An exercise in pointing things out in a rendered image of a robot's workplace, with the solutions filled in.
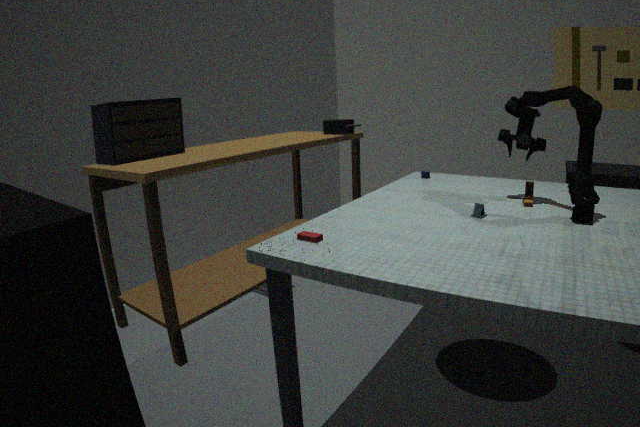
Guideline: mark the red rectangular block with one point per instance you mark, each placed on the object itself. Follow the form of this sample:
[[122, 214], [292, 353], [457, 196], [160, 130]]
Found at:
[[310, 237]]

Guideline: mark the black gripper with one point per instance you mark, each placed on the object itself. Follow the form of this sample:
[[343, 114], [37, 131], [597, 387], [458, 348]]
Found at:
[[506, 137]]

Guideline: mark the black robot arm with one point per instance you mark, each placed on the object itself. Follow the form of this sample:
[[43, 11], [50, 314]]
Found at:
[[581, 184]]

